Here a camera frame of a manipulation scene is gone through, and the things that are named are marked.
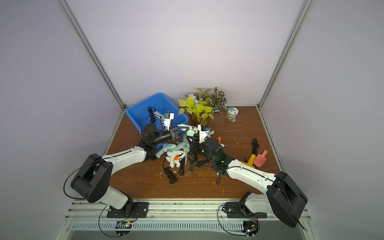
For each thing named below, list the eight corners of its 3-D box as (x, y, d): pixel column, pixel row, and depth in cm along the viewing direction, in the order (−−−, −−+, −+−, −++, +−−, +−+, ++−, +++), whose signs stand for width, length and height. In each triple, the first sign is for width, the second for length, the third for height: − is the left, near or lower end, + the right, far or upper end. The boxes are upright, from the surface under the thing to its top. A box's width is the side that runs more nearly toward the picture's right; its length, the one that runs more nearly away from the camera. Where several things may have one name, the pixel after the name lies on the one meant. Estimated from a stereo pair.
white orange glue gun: (165, 167, 87) (164, 166, 86) (167, 152, 94) (167, 150, 92) (184, 167, 87) (184, 166, 86) (185, 152, 94) (185, 150, 92)
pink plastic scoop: (252, 164, 91) (254, 161, 88) (258, 149, 97) (259, 146, 95) (261, 169, 89) (263, 166, 86) (267, 153, 95) (269, 151, 93)
